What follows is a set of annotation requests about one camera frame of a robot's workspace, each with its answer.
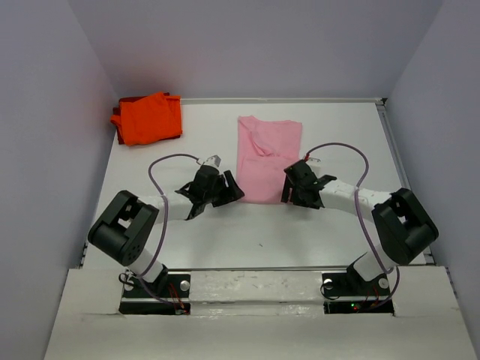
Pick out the pink t shirt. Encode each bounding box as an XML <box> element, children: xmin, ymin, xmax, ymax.
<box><xmin>236</xmin><ymin>115</ymin><xmax>302</xmax><ymax>204</ymax></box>

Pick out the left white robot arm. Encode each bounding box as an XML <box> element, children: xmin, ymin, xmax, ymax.
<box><xmin>87</xmin><ymin>165</ymin><xmax>245</xmax><ymax>296</ymax></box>

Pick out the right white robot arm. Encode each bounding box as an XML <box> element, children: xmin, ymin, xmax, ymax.
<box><xmin>281</xmin><ymin>160</ymin><xmax>439</xmax><ymax>294</ymax></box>

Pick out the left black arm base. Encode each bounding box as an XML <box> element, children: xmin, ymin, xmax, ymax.
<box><xmin>118</xmin><ymin>271</ymin><xmax>191</xmax><ymax>316</ymax></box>

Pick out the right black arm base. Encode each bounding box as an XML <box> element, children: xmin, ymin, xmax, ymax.
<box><xmin>319</xmin><ymin>272</ymin><xmax>395</xmax><ymax>315</ymax></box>

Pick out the orange folded t shirt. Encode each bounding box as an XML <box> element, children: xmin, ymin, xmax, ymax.
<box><xmin>119</xmin><ymin>92</ymin><xmax>183</xmax><ymax>146</ymax></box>

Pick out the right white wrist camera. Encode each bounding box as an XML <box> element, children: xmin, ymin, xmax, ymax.
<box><xmin>304</xmin><ymin>157</ymin><xmax>321</xmax><ymax>167</ymax></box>

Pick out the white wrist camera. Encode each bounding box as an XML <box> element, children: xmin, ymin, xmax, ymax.
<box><xmin>196</xmin><ymin>154</ymin><xmax>221</xmax><ymax>168</ymax></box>
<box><xmin>304</xmin><ymin>157</ymin><xmax>321</xmax><ymax>167</ymax></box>

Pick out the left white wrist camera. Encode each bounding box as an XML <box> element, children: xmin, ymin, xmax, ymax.
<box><xmin>196</xmin><ymin>154</ymin><xmax>221</xmax><ymax>168</ymax></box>

